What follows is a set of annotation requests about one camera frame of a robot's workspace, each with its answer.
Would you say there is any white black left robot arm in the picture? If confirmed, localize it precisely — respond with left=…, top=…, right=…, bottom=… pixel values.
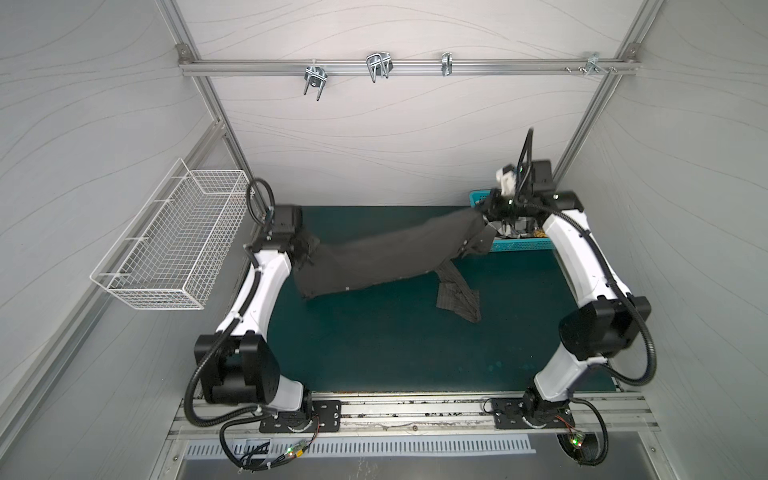
left=183, top=205, right=313, bottom=431

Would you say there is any teal plastic laundry basket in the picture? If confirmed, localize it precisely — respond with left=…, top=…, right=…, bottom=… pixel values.
left=469, top=189, right=556, bottom=252

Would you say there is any aluminium top cross rail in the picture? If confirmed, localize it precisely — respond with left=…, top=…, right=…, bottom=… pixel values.
left=179, top=56, right=641, bottom=77

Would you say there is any metal double hook clamp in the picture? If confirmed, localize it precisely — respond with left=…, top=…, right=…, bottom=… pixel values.
left=365, top=52, right=393, bottom=83

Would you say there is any white slotted vent strip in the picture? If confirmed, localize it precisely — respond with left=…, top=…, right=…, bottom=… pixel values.
left=183, top=434, right=537, bottom=461

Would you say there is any metal bracket with bolts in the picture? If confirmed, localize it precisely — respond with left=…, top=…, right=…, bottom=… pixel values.
left=564, top=52, right=618, bottom=77

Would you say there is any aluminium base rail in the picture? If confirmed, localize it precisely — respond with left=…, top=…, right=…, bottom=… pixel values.
left=166, top=391, right=661, bottom=440

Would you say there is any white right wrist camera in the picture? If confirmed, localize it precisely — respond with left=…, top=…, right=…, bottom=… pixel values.
left=496, top=164, right=518, bottom=198

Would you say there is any dark grey pinstriped shirt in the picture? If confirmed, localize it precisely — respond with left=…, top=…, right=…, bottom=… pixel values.
left=294, top=208, right=496, bottom=323

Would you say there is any white wire wall basket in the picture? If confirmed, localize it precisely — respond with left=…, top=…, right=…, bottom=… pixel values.
left=90, top=158, right=247, bottom=311

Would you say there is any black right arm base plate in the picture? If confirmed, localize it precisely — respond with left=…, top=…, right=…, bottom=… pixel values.
left=490, top=397, right=575, bottom=430

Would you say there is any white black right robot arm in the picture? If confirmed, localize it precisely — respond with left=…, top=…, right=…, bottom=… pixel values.
left=479, top=159, right=658, bottom=428

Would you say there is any metal u-bolt clamp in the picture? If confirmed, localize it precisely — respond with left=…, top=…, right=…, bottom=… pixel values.
left=303, top=65, right=328, bottom=101

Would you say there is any small metal ring clamp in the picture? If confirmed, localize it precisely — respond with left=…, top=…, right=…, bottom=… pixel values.
left=441, top=52, right=453, bottom=77

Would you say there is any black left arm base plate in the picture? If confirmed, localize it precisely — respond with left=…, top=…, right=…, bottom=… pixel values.
left=259, top=400, right=342, bottom=434

